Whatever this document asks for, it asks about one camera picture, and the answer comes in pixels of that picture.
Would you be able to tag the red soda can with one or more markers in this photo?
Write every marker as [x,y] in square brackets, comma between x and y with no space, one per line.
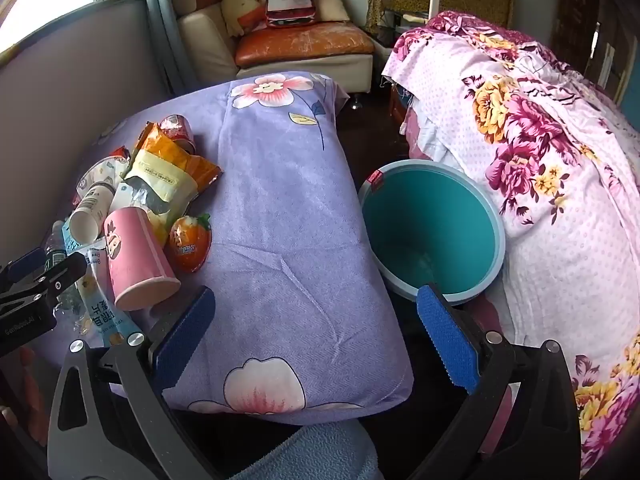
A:
[177,130]

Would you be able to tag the purple floral blanket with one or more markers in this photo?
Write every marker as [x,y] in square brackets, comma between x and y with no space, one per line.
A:
[290,210]

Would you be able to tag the beige leather sofa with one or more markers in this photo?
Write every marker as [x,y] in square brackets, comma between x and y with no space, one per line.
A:
[200,45]

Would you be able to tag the white low shelf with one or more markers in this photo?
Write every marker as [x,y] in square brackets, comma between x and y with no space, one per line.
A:
[397,22]

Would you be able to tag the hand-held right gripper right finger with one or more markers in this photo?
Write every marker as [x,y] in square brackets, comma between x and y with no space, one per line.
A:
[445,340]

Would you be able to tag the cartoon print face mask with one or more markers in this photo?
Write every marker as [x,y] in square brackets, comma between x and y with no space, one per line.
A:
[102,167]

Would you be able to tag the orange-red foil packet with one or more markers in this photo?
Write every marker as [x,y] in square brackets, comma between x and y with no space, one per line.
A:
[120,152]

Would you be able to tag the orange seat cushion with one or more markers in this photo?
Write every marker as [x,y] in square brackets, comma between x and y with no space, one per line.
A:
[300,42]

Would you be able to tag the dark wooden wardrobe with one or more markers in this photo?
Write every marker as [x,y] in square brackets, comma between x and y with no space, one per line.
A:
[590,20]

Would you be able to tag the cream plush cushion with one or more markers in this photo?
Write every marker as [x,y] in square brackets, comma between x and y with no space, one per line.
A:
[240,5]

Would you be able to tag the orange snack bag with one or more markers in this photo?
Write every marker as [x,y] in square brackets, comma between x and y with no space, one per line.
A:
[160,175]

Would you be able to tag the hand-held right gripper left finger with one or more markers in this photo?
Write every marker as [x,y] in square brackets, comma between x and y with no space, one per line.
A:
[185,335]

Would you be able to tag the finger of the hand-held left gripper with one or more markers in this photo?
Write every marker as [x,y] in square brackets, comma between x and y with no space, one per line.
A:
[62,275]
[22,267]

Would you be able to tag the grey-blue curtain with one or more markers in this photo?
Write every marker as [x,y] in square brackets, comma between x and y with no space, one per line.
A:
[157,20]

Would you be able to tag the teal plastic bucket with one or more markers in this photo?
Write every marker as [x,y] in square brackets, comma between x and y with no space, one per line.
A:
[425,230]

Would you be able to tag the pink paper cup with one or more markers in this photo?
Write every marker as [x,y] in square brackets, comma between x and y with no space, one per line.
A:
[135,260]

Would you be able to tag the light blue fleece clothing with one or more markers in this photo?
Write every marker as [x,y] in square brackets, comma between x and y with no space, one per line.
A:
[310,452]

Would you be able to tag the clear plastic bottle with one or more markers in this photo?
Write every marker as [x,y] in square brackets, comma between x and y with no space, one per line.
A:
[54,247]

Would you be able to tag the pink floral quilt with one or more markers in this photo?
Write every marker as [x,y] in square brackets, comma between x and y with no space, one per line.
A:
[550,235]

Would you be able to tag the blue white sachet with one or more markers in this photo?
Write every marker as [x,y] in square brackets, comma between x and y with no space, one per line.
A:
[107,317]

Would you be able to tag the strawberry shaped jelly snack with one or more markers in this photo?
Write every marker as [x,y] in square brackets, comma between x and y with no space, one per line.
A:
[187,242]

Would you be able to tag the white paper cup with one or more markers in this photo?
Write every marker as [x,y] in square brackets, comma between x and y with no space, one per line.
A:
[90,210]

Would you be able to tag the beige pillow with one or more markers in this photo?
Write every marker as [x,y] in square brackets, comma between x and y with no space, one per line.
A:
[330,5]

